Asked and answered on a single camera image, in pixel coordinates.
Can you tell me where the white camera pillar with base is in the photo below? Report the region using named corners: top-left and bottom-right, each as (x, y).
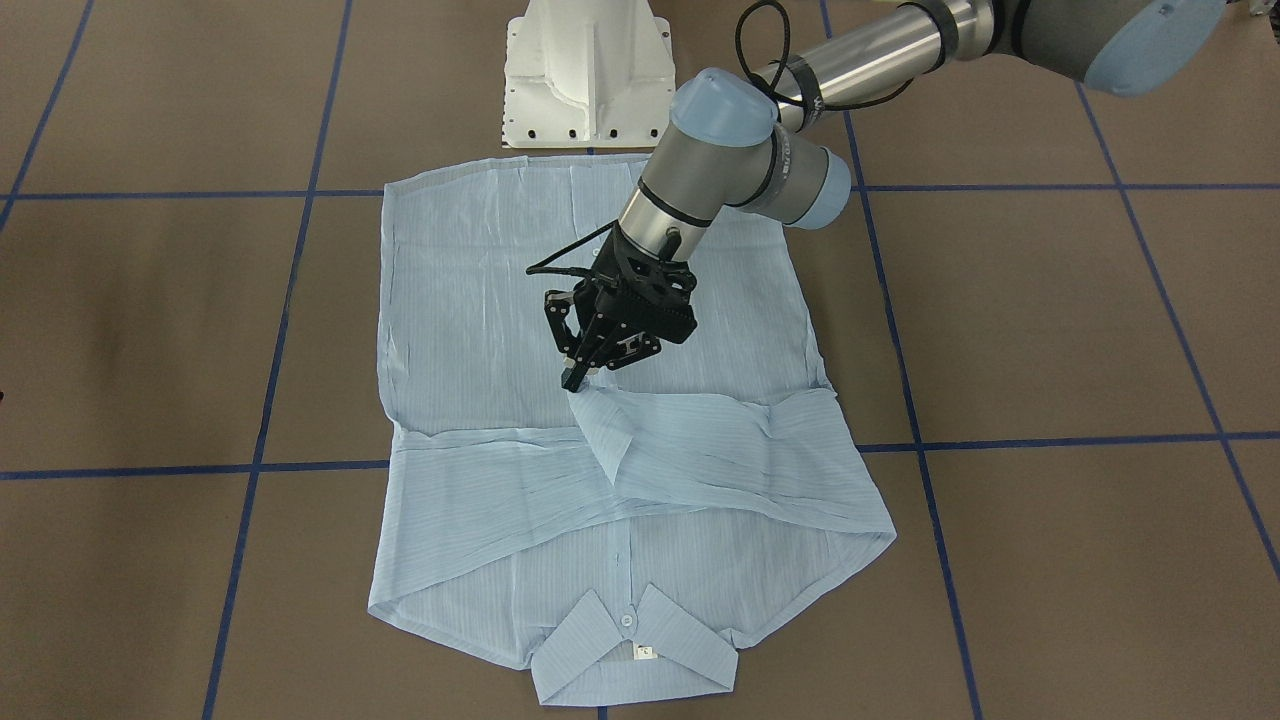
top-left (500, 1), bottom-right (676, 149)

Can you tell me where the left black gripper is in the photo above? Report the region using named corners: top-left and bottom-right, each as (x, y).
top-left (545, 222), bottom-right (698, 393)

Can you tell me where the light blue button shirt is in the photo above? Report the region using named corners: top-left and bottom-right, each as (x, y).
top-left (367, 155), bottom-right (896, 706)

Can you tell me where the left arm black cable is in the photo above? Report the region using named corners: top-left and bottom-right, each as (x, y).
top-left (525, 0), bottom-right (916, 275)

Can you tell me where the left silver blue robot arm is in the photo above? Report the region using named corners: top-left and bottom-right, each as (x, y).
top-left (527, 1), bottom-right (1228, 392)

